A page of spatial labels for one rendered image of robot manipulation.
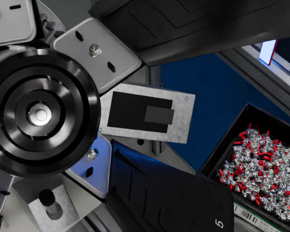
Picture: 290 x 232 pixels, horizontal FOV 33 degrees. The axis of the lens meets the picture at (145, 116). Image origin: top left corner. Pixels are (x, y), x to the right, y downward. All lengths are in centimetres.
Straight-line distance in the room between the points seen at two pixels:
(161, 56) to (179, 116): 19
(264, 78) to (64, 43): 50
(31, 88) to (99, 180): 14
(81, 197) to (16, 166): 36
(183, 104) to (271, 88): 30
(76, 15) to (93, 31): 108
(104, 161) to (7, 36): 18
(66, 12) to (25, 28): 112
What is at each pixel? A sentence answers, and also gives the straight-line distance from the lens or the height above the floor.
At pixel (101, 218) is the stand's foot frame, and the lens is 162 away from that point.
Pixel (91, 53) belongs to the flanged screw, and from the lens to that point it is 53.
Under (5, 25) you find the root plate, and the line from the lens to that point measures 49.
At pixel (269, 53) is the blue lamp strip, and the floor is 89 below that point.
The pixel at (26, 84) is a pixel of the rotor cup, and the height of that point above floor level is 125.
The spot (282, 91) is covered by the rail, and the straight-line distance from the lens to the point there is 95.
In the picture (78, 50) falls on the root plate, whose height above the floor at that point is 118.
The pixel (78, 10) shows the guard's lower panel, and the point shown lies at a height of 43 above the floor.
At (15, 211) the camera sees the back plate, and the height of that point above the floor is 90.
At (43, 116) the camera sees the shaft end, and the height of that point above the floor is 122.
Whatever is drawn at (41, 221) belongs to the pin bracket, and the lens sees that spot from 69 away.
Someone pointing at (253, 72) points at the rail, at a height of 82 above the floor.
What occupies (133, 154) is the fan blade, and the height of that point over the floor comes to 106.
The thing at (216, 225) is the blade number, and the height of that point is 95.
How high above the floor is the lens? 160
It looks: 59 degrees down
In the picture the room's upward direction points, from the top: 4 degrees counter-clockwise
